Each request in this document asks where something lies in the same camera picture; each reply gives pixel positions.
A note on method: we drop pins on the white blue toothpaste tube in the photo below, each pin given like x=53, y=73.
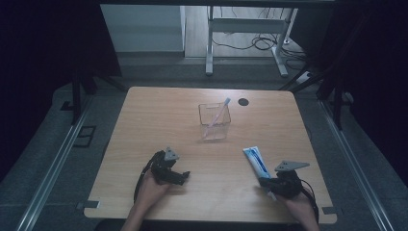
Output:
x=256, y=162

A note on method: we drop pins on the white power strip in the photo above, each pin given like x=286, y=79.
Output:
x=304, y=77

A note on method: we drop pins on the black metal stand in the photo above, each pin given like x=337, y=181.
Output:
x=76, y=99
x=336, y=106

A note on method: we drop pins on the pink toothbrush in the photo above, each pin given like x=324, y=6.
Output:
x=216, y=117

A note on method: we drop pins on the clear plastic container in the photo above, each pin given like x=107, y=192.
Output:
x=214, y=123

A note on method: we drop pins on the person's left hand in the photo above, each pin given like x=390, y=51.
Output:
x=152, y=191

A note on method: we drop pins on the white metal desk frame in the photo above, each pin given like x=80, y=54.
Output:
x=247, y=25

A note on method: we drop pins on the grey tape strip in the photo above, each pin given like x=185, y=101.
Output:
x=88, y=204
x=329, y=210

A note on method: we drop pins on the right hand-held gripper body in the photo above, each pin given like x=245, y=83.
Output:
x=287, y=184

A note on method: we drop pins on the dark curtain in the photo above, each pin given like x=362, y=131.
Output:
x=369, y=64
x=41, y=64

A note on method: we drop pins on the white panel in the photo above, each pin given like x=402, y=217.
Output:
x=141, y=29

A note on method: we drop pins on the person's right hand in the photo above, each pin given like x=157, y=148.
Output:
x=298, y=205

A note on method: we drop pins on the metal floor rail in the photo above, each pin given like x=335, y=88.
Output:
x=54, y=166
x=352, y=160

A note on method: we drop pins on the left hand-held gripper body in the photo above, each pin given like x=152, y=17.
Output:
x=164, y=168

